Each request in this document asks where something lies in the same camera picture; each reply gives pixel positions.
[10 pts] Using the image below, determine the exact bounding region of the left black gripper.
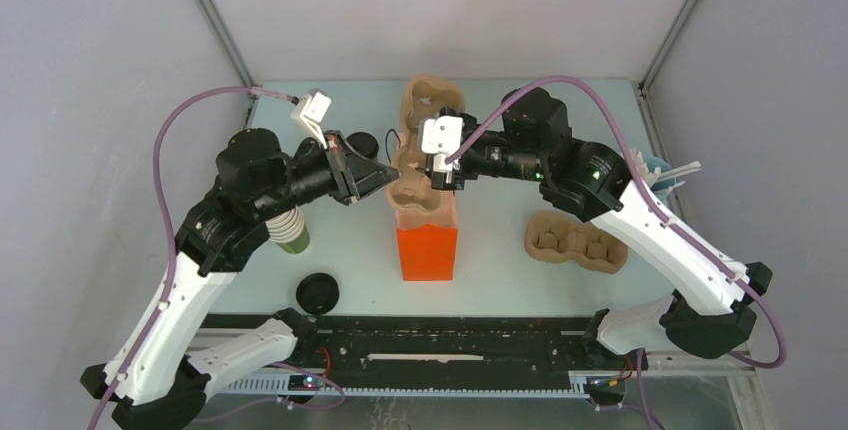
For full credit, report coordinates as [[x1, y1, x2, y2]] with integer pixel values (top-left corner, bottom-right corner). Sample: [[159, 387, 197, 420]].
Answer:
[[255, 130, 400, 220]]

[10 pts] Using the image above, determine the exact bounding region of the single brown pulp carrier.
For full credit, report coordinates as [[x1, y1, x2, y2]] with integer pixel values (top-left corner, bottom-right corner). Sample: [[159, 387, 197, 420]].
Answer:
[[387, 74, 466, 214]]

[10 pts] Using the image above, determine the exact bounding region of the orange paper bag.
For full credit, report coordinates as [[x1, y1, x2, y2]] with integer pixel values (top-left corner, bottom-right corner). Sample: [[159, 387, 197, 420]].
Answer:
[[386, 127, 460, 283]]

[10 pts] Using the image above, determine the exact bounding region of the brown pulp cup carrier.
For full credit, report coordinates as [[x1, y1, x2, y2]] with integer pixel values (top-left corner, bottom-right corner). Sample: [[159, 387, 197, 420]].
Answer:
[[524, 211, 629, 274]]

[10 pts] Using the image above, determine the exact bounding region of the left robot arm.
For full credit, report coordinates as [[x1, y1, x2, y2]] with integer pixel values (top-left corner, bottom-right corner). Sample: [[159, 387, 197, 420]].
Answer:
[[80, 128, 399, 429]]

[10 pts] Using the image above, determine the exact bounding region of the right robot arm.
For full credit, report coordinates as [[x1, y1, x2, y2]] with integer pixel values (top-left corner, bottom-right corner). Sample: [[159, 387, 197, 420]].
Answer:
[[416, 88, 773, 368]]

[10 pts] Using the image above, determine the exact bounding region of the stack of paper cups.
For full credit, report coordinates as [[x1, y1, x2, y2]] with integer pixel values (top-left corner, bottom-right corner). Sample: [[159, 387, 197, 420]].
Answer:
[[265, 207, 310, 254]]

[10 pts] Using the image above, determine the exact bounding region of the stack of black lids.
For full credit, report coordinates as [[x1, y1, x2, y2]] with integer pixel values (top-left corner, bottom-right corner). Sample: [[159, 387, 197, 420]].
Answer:
[[295, 273, 340, 316]]

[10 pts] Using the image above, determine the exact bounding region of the blue cup of stirrers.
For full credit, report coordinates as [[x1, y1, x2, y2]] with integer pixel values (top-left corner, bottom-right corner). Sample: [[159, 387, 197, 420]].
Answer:
[[629, 148, 702, 201]]

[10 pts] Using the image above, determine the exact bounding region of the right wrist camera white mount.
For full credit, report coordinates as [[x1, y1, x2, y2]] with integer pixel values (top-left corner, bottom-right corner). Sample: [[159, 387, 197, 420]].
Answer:
[[418, 115, 464, 175]]

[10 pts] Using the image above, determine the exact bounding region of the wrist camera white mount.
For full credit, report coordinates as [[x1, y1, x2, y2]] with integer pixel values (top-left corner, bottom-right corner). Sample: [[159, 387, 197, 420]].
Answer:
[[418, 115, 464, 175], [290, 89, 332, 149]]

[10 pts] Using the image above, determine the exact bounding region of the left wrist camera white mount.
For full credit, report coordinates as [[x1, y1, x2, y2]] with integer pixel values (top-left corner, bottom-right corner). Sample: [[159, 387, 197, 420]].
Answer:
[[290, 89, 332, 149]]

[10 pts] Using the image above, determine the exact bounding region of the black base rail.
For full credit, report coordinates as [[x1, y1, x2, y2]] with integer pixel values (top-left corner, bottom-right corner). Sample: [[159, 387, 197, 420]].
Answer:
[[211, 312, 647, 394]]

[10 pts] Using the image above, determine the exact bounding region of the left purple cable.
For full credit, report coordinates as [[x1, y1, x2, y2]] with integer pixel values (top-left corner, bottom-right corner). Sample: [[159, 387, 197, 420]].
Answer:
[[86, 86, 303, 430]]

